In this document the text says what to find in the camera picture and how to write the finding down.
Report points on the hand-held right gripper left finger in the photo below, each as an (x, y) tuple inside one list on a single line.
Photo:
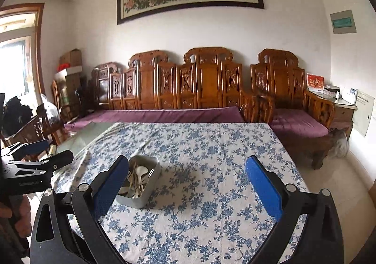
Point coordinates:
[(111, 187)]

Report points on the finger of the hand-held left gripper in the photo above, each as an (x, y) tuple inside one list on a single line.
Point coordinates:
[(35, 146), (58, 159)]

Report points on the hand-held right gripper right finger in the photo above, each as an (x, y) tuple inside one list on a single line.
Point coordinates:
[(263, 190)]

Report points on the small white spoon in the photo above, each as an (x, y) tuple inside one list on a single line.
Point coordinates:
[(126, 190)]

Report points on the rectangular metal tray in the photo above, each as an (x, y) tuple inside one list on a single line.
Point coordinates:
[(147, 198)]

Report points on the person's left hand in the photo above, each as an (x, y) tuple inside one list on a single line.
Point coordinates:
[(23, 214)]

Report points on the dark wooden dining chair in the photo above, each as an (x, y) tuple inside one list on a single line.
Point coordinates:
[(35, 130)]

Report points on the black clothes pile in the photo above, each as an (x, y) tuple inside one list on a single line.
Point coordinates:
[(17, 114)]

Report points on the clear plastic bag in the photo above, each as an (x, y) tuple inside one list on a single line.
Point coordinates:
[(51, 109)]

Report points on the blue floral tablecloth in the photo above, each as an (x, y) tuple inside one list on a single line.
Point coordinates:
[(191, 208)]

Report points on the purple armchair cushion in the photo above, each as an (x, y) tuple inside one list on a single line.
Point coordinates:
[(296, 121)]

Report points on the white flat box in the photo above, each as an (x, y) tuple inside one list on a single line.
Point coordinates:
[(72, 70)]

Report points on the purple sofa cushion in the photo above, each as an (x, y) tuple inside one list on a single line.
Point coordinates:
[(161, 115)]

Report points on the grey plastic bag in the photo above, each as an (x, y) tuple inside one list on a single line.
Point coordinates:
[(339, 143)]

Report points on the brown cardboard box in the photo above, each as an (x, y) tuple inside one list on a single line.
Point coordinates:
[(72, 58)]

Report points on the wooden side table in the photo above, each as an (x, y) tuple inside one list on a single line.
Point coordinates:
[(343, 114)]

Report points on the carved wooden armchair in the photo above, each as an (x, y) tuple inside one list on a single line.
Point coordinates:
[(282, 76)]

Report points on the red sign card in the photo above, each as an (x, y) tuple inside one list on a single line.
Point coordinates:
[(315, 81)]

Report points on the carved wooden sofa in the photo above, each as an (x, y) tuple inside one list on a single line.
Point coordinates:
[(208, 81)]

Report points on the wooden door frame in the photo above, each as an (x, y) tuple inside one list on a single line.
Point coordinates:
[(39, 46)]

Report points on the white wall panel door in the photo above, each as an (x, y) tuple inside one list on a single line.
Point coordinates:
[(364, 112)]

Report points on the green wall electrical panel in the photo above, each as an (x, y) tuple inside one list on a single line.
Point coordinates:
[(343, 21)]

